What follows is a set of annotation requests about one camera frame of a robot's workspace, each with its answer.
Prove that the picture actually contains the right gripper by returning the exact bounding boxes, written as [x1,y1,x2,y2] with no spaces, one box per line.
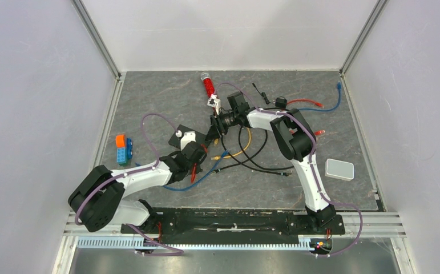
[205,111,238,143]

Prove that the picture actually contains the black network switch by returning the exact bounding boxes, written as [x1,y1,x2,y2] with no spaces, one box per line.
[168,124,212,150]

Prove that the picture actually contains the short red ethernet cable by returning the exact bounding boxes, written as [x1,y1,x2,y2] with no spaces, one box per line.
[190,143,208,184]

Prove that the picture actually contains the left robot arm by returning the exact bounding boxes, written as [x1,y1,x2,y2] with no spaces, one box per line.
[68,141,208,233]

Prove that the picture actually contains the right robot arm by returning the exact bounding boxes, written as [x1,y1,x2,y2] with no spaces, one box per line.
[207,92,336,233]

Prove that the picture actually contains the red glitter tube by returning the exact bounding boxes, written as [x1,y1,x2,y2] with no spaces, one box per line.
[200,72,215,99]

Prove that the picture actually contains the blue orange toy bricks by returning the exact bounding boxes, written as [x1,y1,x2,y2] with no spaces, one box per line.
[115,134,133,166]

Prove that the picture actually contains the black power adapter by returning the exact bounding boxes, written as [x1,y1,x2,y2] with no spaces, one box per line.
[252,83,287,110]

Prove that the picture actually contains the white plastic box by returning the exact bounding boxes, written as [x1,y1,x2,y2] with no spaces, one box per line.
[325,159,354,181]

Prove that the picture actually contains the yellow ethernet cable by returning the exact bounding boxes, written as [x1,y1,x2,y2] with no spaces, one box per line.
[211,126,252,161]

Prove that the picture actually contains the long blue ethernet cable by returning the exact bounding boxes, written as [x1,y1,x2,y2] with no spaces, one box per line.
[135,150,229,192]

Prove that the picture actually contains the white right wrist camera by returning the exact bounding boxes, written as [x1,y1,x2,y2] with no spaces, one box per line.
[207,94,221,115]

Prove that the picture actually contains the black cable teal collar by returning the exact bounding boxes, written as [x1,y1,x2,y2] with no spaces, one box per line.
[219,107,294,178]
[212,124,296,175]

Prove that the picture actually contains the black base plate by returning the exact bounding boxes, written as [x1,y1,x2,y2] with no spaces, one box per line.
[138,207,345,244]

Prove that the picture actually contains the far red ethernet cable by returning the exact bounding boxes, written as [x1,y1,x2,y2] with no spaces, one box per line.
[286,98,326,137]

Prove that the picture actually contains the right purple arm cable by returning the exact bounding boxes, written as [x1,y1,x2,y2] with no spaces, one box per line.
[213,82,364,258]

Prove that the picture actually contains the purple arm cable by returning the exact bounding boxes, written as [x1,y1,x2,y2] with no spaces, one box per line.
[75,112,185,257]
[213,82,364,258]

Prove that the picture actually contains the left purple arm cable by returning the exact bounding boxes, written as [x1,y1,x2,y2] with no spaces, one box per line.
[75,112,185,257]

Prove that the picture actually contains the far blue ethernet cable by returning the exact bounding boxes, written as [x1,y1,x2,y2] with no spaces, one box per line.
[299,81,342,112]

